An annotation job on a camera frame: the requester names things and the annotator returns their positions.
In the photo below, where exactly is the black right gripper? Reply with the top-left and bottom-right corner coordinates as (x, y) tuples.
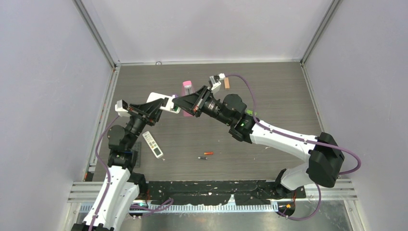
(173, 86), (233, 126)

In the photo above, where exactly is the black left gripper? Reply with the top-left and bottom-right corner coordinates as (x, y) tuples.
(125, 98), (165, 149)

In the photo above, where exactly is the white remote control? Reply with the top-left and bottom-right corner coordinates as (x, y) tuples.
(146, 92), (180, 114)
(142, 131), (164, 159)

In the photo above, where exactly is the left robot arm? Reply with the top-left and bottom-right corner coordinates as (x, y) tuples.
(71, 98), (168, 231)

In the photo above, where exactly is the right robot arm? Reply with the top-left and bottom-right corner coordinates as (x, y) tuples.
(172, 86), (344, 198)

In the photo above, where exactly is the pink metronome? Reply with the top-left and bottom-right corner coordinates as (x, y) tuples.
(181, 80), (196, 117)

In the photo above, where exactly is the grey building baseplate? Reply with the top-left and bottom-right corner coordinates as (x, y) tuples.
(131, 141), (141, 168)

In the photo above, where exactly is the small wooden block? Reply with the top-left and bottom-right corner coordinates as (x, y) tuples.
(224, 77), (230, 90)

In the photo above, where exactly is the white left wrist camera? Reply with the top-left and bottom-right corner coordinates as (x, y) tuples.
(115, 100), (131, 117)

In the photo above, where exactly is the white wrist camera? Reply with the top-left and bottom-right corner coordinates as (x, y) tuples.
(115, 100), (131, 117)
(209, 73), (226, 94)

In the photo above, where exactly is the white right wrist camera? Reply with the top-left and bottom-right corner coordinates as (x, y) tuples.
(209, 73), (226, 94)

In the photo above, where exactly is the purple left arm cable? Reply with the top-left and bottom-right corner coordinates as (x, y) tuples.
(88, 115), (174, 231)

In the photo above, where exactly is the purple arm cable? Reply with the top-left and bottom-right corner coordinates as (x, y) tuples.
(224, 74), (362, 221)
(88, 115), (174, 231)

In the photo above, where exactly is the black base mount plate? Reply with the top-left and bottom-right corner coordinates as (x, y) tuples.
(128, 173), (306, 205)

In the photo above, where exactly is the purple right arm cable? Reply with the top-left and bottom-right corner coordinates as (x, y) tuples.
(224, 74), (362, 221)

